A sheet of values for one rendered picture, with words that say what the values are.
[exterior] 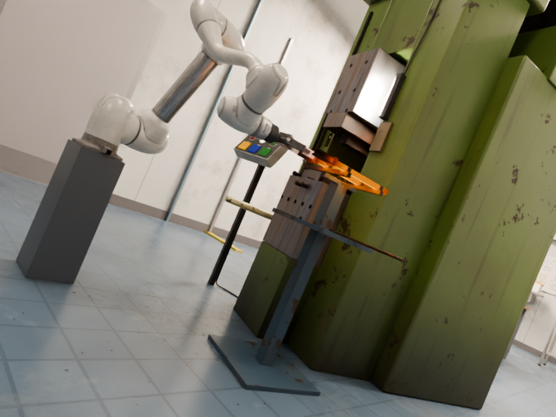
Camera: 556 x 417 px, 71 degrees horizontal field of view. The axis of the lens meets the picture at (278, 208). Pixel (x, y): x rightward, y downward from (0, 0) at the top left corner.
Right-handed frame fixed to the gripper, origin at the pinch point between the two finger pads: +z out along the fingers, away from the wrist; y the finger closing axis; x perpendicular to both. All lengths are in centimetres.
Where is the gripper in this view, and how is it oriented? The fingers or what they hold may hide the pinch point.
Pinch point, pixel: (304, 152)
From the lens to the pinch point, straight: 163.7
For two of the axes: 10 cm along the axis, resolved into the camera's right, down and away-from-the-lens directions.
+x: 3.9, -9.2, 0.1
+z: 7.7, 3.3, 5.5
